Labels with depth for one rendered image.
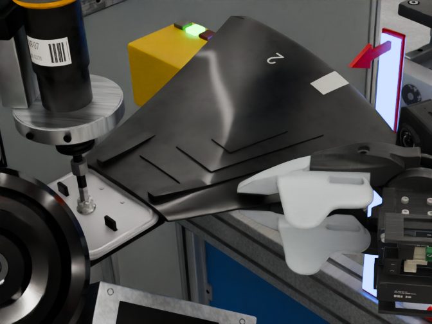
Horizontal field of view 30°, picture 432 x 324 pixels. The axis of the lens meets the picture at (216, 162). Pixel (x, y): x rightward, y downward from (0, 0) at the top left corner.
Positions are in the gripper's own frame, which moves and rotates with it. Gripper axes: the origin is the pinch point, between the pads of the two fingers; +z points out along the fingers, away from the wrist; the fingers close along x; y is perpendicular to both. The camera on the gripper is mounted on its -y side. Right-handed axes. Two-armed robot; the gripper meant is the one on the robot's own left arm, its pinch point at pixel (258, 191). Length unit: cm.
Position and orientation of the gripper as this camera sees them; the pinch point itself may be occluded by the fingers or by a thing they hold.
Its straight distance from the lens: 57.4
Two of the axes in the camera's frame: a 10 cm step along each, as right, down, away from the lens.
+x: 0.7, 7.6, 6.5
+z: -9.8, -0.5, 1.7
